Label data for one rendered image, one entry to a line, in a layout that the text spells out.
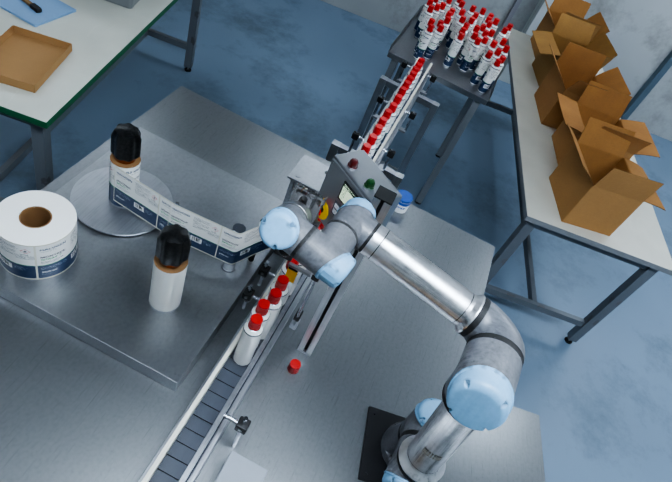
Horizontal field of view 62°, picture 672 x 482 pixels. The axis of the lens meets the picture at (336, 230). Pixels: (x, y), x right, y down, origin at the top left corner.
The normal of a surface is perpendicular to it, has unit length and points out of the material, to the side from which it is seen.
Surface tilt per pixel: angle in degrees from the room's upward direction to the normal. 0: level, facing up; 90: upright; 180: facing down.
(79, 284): 0
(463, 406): 83
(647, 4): 90
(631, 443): 0
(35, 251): 90
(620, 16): 90
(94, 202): 0
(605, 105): 75
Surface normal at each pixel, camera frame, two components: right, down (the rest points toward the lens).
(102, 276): 0.30, -0.66
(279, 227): -0.15, 0.18
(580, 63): -0.09, 0.63
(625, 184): -0.12, 0.80
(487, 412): -0.40, 0.45
